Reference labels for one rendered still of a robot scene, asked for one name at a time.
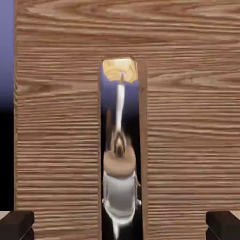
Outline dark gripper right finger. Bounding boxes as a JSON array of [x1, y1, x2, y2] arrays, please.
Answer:
[[205, 210, 240, 240]]

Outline light wood cabinet door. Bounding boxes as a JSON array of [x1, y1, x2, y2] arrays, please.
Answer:
[[14, 0, 240, 240]]

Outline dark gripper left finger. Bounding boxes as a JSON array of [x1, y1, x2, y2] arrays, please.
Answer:
[[0, 210, 36, 240]]

